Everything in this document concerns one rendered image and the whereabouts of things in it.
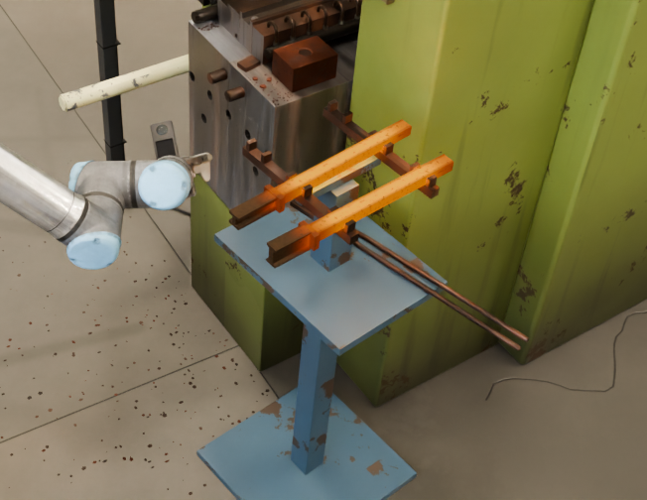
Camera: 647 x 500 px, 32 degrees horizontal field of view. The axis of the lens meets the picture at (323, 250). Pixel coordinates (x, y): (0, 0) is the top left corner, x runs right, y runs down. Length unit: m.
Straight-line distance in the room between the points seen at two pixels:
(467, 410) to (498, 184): 0.71
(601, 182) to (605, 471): 0.77
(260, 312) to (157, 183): 0.91
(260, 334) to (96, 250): 1.05
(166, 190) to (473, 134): 0.75
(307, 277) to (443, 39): 0.55
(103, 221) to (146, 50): 2.24
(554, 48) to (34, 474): 1.62
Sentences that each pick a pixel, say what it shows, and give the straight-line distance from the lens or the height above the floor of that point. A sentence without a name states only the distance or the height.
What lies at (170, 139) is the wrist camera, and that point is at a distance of 2.32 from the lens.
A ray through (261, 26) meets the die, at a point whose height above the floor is 0.99.
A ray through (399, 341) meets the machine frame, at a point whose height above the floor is 0.25.
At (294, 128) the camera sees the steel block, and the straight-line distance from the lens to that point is 2.54.
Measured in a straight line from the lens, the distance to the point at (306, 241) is 2.01.
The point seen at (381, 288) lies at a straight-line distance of 2.31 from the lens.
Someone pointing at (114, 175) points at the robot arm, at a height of 1.03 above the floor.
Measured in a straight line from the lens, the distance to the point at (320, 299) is 2.27.
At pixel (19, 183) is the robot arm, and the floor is 1.13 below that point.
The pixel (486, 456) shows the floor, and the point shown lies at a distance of 3.03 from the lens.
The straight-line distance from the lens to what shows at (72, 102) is 2.96.
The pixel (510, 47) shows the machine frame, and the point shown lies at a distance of 2.42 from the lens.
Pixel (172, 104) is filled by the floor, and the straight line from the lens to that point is 3.97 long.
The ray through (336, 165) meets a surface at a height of 1.03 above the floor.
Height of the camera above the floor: 2.42
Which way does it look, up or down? 45 degrees down
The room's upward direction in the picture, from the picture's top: 6 degrees clockwise
